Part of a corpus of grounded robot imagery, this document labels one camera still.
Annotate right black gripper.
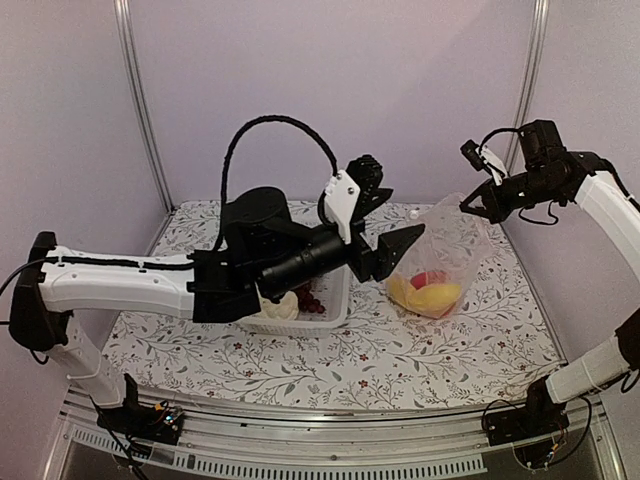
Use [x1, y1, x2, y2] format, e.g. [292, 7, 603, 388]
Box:
[460, 167, 564, 224]

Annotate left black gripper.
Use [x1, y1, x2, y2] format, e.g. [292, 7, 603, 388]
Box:
[261, 222, 427, 300]

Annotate yellow toy fruit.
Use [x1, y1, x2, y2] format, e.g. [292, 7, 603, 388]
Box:
[386, 273, 414, 308]
[407, 283, 461, 315]

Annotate clear zip top bag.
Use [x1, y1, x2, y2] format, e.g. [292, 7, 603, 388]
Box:
[389, 193, 492, 319]

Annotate red toy pepper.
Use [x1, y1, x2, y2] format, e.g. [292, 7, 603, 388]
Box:
[410, 270, 449, 290]

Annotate purple toy grapes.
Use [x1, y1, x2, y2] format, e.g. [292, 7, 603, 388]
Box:
[293, 282, 325, 314]

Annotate white toy cauliflower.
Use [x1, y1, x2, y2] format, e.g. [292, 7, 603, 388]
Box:
[259, 291, 299, 321]

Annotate white plastic basket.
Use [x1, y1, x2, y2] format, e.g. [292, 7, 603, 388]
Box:
[237, 267, 351, 338]

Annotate orange toy pumpkin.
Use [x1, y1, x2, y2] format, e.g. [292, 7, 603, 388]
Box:
[431, 304, 456, 319]

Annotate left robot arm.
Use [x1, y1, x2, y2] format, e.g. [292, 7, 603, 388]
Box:
[4, 186, 424, 434]

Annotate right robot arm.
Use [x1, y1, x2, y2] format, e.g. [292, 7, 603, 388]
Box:
[452, 118, 639, 403]

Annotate floral table mat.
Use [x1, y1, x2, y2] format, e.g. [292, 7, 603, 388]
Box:
[104, 225, 564, 410]

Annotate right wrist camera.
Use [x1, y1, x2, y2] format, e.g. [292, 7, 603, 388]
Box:
[460, 140, 508, 186]

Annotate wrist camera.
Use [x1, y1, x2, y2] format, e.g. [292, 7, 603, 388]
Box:
[318, 154, 383, 245]
[460, 140, 508, 186]

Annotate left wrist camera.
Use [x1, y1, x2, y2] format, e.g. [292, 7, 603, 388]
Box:
[318, 154, 383, 245]

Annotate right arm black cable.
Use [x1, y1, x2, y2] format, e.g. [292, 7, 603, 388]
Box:
[477, 125, 640, 226]

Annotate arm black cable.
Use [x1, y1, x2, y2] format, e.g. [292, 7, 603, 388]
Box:
[212, 115, 340, 251]
[477, 125, 640, 226]

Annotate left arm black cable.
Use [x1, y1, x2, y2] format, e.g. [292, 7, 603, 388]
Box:
[212, 115, 340, 251]

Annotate right aluminium frame post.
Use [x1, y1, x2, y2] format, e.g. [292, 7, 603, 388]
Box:
[502, 0, 550, 171]

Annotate aluminium frame post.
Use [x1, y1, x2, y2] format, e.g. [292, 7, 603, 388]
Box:
[114, 0, 175, 213]
[502, 0, 550, 171]

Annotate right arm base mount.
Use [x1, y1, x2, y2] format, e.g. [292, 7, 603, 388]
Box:
[481, 377, 569, 446]

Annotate aluminium front rail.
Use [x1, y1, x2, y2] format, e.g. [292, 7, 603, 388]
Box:
[42, 384, 626, 480]

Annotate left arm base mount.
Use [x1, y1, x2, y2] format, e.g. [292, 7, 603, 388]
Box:
[97, 373, 185, 445]

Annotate left aluminium frame post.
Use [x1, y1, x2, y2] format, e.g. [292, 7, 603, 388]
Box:
[114, 0, 175, 213]

